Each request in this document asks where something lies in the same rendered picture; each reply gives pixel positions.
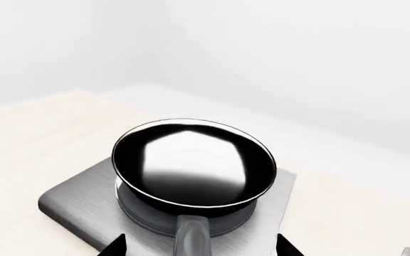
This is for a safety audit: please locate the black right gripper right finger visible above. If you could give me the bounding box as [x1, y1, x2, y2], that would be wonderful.
[276, 233, 305, 256]

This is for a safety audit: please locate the black frying pan grey handle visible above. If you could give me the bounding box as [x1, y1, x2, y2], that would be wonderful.
[112, 118, 278, 256]

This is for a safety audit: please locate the brushed steel stove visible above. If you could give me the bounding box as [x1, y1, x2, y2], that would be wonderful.
[38, 156, 298, 256]

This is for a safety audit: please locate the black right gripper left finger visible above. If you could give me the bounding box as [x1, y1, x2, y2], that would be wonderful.
[96, 233, 127, 256]

